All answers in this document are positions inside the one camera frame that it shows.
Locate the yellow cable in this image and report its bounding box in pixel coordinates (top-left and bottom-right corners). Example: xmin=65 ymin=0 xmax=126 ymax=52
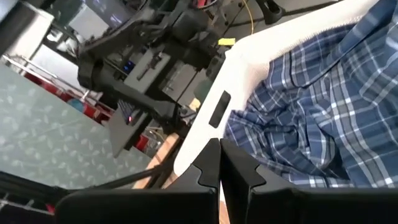
xmin=241 ymin=0 xmax=255 ymax=35

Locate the white perforated laundry basket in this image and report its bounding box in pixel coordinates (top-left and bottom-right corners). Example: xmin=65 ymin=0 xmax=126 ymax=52
xmin=173 ymin=0 xmax=382 ymax=177

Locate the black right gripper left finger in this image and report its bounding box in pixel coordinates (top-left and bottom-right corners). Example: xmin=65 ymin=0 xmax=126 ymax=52
xmin=170 ymin=138 xmax=222 ymax=224

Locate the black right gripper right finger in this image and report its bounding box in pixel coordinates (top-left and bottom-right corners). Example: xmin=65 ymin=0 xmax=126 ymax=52
xmin=220 ymin=138 xmax=299 ymax=224

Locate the light blue plaid shirt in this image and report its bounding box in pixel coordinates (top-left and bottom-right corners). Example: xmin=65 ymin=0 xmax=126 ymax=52
xmin=223 ymin=0 xmax=398 ymax=189

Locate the white box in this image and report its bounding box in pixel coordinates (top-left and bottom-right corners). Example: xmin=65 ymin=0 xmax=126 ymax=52
xmin=4 ymin=2 xmax=56 ymax=60

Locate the yellow label tag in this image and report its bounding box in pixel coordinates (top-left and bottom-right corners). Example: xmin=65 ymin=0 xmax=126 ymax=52
xmin=217 ymin=37 xmax=236 ymax=47

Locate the frosted patterned glass panel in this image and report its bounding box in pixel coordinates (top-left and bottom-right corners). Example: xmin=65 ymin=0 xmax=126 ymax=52
xmin=0 ymin=64 xmax=152 ymax=190

